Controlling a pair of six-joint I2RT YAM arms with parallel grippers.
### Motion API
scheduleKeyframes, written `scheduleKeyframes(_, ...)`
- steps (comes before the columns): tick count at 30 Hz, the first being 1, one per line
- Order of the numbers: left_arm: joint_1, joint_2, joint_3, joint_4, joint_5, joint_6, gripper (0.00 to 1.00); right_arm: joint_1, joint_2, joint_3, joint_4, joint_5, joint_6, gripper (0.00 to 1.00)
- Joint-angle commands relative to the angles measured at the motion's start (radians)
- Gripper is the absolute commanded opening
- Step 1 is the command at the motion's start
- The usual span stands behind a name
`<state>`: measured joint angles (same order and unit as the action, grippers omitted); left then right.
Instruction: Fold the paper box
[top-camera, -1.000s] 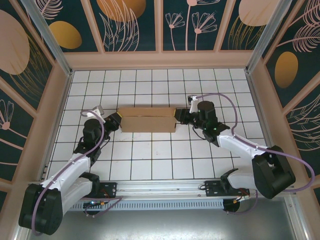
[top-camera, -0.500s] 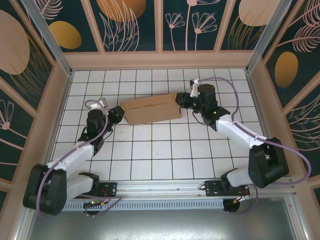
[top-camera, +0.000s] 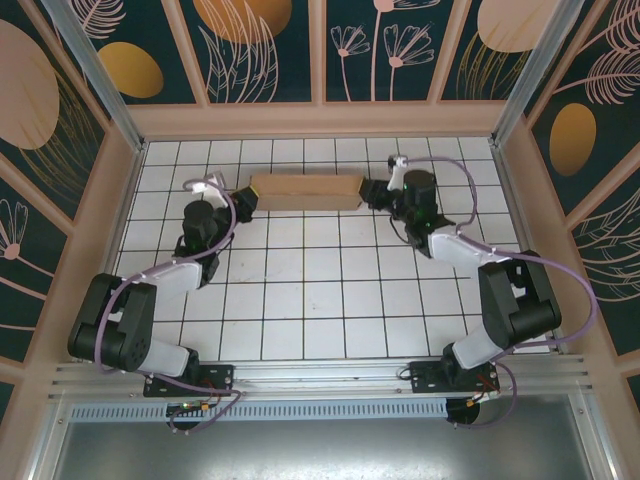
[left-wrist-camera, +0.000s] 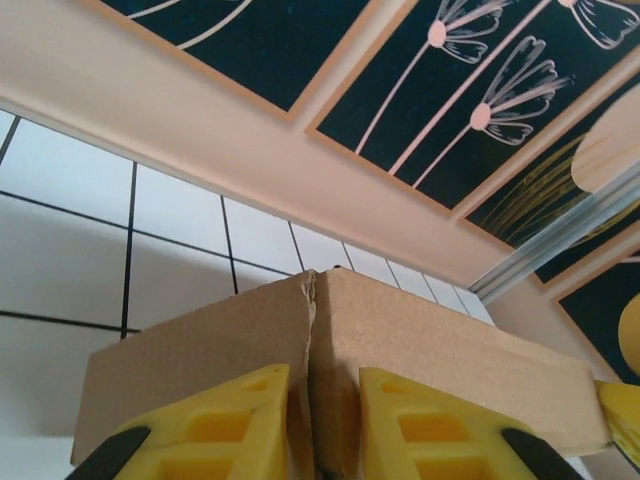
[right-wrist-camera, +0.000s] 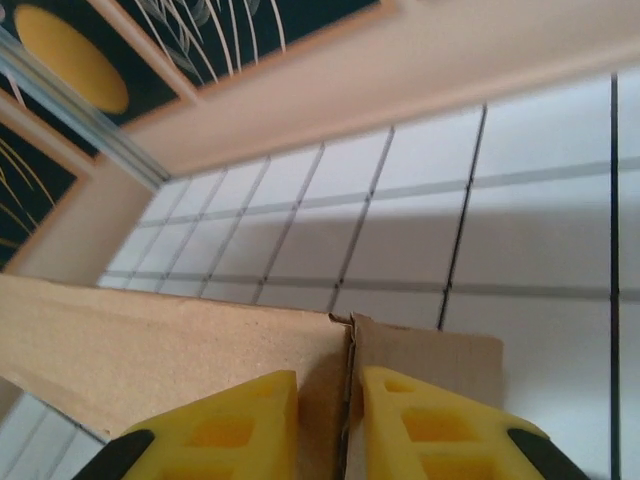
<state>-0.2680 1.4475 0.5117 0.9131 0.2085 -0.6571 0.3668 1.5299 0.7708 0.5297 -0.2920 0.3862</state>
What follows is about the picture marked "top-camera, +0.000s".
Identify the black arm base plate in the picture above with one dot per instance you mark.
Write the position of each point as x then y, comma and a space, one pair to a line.
220, 375
425, 377

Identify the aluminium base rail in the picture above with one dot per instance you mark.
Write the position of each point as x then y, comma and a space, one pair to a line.
320, 375

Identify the grey metal sheet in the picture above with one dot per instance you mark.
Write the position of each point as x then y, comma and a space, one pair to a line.
320, 450

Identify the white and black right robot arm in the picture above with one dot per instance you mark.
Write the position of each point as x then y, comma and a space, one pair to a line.
460, 250

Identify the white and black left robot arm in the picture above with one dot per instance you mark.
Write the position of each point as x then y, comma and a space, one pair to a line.
165, 277

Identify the aluminium table side rail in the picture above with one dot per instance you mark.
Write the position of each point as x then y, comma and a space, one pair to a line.
511, 200
126, 200

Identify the aluminium frame post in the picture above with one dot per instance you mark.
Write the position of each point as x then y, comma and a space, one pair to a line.
537, 75
93, 75

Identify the brown cardboard box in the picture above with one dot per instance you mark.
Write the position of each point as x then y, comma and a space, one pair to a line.
305, 192

